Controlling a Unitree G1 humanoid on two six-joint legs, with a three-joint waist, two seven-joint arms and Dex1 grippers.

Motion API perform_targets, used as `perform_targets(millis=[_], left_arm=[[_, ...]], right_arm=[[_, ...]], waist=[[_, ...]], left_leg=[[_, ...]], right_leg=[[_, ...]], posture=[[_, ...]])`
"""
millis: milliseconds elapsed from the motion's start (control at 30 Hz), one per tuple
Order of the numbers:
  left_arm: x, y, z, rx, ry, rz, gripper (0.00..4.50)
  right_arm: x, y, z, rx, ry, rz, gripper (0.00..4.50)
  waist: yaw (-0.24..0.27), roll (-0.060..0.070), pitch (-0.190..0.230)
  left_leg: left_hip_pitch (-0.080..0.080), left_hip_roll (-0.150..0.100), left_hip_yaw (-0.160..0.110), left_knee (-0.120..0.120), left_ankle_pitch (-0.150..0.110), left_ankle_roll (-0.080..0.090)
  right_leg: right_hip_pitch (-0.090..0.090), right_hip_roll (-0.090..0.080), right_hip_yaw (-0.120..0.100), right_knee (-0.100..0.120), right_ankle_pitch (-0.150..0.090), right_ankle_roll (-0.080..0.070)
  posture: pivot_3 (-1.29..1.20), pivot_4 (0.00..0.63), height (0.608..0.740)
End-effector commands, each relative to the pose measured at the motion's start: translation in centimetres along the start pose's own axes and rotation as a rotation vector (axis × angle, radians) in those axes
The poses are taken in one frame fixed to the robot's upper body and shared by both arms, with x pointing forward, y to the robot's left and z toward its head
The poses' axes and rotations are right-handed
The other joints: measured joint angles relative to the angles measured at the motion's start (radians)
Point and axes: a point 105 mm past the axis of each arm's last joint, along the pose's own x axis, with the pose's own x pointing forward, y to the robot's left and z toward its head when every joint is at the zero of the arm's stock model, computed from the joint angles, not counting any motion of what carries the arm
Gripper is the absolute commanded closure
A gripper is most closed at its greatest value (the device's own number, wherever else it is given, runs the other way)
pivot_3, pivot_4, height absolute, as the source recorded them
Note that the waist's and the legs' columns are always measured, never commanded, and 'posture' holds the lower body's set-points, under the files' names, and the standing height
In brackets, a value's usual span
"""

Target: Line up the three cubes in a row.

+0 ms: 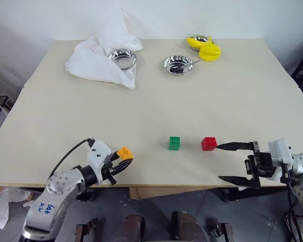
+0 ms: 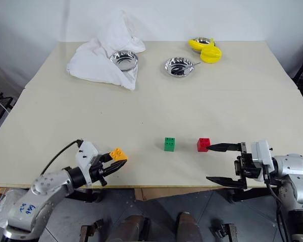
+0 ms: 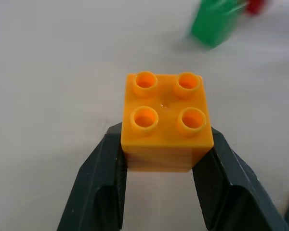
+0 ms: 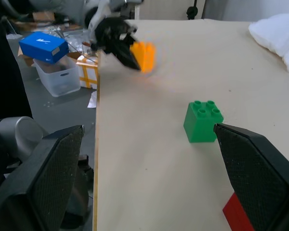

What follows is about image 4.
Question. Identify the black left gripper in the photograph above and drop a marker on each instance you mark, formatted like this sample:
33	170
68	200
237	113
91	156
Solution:
112	32

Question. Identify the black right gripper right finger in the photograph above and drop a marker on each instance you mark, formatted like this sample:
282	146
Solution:
262	178

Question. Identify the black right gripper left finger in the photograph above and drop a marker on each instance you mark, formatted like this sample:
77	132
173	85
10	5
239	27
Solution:
31	183

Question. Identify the orange toy brick cube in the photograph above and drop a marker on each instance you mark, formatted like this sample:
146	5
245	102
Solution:
145	56

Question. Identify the white box with yellow tape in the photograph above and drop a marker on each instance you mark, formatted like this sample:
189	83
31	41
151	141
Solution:
88	73

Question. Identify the red toy brick cube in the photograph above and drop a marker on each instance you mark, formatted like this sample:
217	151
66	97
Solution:
236	214

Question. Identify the silver robot body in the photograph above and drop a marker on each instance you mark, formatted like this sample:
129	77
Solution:
19	137

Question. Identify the white paper sheet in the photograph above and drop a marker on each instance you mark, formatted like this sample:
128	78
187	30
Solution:
92	99

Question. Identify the clear plastic storage bin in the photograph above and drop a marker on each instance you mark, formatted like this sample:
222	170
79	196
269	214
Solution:
59	77

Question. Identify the black tripod stand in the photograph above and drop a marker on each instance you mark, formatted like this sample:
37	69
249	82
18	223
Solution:
192	10

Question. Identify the green toy brick cube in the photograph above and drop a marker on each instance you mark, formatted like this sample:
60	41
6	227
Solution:
200	126

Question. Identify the blue cardboard shoe box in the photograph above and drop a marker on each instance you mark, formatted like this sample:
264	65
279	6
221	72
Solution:
42	47

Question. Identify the brown cardboard box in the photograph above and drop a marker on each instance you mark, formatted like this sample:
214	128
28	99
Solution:
43	16

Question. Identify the black fabric panel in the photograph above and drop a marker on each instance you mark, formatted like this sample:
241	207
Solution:
4	67

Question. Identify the white crumpled cloth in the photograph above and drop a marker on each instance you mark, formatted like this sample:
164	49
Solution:
277	36

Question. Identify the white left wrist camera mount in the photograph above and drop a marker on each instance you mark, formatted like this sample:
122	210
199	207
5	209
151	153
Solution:
96	18

